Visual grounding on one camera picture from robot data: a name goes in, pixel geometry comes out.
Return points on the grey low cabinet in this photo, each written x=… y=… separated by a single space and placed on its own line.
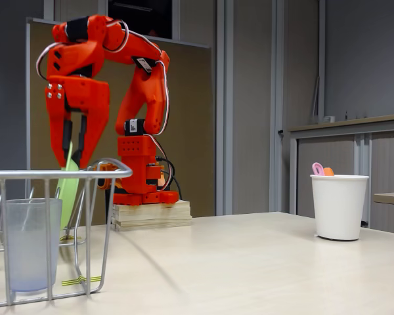
x=328 y=151

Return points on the yellow black tape marker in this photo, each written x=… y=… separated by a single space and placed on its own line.
x=67 y=238
x=74 y=281

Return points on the light orange table clamp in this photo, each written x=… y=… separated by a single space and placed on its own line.
x=123 y=183

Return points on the wooden base block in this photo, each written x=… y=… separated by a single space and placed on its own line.
x=151 y=216

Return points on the white paper cup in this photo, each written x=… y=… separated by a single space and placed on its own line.
x=339 y=206

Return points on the grey side table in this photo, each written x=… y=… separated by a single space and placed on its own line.
x=390 y=197

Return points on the orange plastic knife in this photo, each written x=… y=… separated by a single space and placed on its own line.
x=329 y=172

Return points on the green plastic plate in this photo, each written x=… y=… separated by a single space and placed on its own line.
x=69 y=193

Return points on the grey leaning tube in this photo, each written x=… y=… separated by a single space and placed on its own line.
x=315 y=98

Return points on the small white box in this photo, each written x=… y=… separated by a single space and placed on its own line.
x=329 y=118

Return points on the pink plastic fork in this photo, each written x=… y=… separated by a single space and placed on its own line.
x=314 y=170

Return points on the orange-red SO-100 robot arm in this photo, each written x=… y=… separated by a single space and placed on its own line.
x=147 y=88

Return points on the clear grey plastic tumbler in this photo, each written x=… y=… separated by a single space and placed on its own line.
x=26 y=249

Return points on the brown partition board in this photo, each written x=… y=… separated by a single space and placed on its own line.
x=184 y=98

